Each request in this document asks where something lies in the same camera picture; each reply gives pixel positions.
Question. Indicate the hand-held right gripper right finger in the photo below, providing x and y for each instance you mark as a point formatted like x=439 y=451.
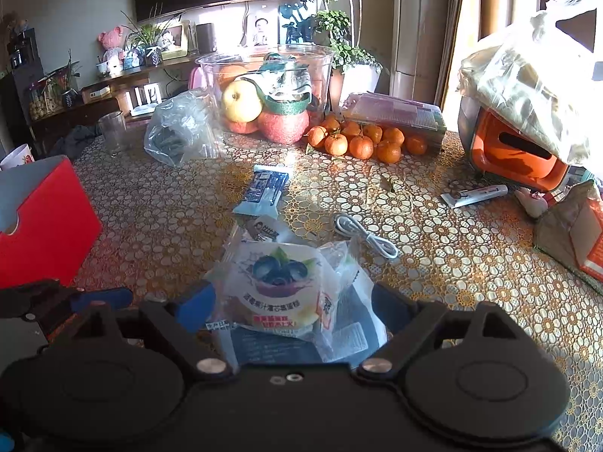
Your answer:
x=388 y=303

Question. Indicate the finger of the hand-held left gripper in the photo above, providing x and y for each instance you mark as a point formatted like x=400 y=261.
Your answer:
x=101 y=299

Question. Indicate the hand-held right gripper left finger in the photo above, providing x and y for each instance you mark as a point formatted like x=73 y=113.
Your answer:
x=195 y=303

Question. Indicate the white dark blue pouch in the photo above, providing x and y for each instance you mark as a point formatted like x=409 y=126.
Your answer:
x=362 y=310

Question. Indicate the red cardboard box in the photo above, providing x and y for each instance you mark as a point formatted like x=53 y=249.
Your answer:
x=52 y=235

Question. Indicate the blueberry cake packet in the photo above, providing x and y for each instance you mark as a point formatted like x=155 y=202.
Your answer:
x=278 y=287

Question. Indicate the blue sachet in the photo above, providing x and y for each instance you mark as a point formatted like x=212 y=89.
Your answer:
x=264 y=190

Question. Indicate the floral patterned desktop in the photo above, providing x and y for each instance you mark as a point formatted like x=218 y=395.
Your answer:
x=471 y=268

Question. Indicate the white tube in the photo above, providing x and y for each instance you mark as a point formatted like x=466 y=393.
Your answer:
x=476 y=196

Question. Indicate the pile of tangerines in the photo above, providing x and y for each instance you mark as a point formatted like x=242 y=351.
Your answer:
x=360 y=146

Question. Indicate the dark cloth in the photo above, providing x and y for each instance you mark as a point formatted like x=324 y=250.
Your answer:
x=80 y=139

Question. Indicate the white pink mug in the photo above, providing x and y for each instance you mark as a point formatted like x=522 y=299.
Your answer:
x=16 y=157

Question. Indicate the clear glass cup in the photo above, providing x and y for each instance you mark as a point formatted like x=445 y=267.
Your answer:
x=113 y=134

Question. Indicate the crumpled clear plastic bag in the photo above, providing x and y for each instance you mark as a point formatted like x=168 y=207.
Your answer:
x=179 y=132

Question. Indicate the small white pink plush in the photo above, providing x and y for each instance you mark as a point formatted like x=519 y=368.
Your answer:
x=532 y=202

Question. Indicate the small red apple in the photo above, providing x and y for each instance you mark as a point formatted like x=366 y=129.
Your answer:
x=240 y=127

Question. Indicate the brown wrinkled bag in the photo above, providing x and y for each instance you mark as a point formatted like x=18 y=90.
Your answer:
x=556 y=230

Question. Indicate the wooden television cabinet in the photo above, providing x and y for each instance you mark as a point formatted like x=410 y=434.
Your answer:
x=85 y=115

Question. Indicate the orange white container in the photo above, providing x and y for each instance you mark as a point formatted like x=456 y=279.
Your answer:
x=513 y=160

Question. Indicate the flat pink green box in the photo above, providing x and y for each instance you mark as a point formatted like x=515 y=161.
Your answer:
x=400 y=113

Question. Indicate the large red netted apple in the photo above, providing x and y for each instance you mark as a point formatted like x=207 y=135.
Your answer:
x=282 y=127

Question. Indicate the dark vase with twigs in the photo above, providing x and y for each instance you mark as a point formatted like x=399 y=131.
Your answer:
x=69 y=98

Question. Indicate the beige box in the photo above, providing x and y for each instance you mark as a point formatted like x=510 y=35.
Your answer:
x=96 y=95

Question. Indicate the jar of nuts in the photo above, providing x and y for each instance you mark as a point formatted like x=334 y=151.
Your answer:
x=40 y=103

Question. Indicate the white rack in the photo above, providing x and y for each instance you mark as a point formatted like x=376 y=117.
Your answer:
x=146 y=99

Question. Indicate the black side cabinet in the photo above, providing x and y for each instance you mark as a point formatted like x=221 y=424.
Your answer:
x=12 y=113

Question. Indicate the yellow apple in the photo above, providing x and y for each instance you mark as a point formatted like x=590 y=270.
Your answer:
x=241 y=101

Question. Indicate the orange tissue pack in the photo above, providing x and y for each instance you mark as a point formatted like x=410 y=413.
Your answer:
x=591 y=240

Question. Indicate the white planter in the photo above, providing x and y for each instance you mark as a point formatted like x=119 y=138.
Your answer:
x=362 y=82

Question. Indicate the clear plastic fruit bowl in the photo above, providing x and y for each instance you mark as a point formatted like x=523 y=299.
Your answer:
x=212 y=80

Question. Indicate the pink toy backpack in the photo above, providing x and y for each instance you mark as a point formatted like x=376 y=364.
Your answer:
x=197 y=79

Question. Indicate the small white cup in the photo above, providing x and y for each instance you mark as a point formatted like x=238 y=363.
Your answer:
x=103 y=68

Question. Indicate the orange fruit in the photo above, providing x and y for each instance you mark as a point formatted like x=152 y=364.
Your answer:
x=231 y=75

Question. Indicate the green banded snack bag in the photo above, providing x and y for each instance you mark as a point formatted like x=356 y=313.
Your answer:
x=282 y=89

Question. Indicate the blue patterned box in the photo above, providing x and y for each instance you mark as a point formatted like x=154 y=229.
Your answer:
x=132 y=60

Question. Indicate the small potted grass plant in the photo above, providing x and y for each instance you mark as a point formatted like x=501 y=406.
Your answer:
x=153 y=56

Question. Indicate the pink plush pig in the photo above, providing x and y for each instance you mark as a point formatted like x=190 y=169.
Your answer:
x=110 y=42

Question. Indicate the black coffee machine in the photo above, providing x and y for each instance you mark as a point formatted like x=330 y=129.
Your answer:
x=21 y=54

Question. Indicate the white plastic bag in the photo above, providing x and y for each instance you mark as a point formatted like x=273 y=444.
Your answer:
x=532 y=84

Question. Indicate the grey cylinder speaker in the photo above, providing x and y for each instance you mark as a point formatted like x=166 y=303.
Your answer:
x=206 y=37

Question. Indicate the white standing air conditioner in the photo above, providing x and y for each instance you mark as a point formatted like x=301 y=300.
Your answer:
x=419 y=33

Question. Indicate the beige curtain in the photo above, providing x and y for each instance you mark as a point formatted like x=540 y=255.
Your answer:
x=468 y=33

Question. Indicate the portrait photo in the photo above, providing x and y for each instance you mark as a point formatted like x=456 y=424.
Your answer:
x=261 y=28

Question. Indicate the tall green plant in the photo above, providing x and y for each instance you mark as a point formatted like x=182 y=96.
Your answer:
x=339 y=23

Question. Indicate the blue picture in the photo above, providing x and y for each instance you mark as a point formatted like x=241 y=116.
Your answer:
x=292 y=23

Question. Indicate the green photo frame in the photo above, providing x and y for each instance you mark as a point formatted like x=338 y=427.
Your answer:
x=174 y=40

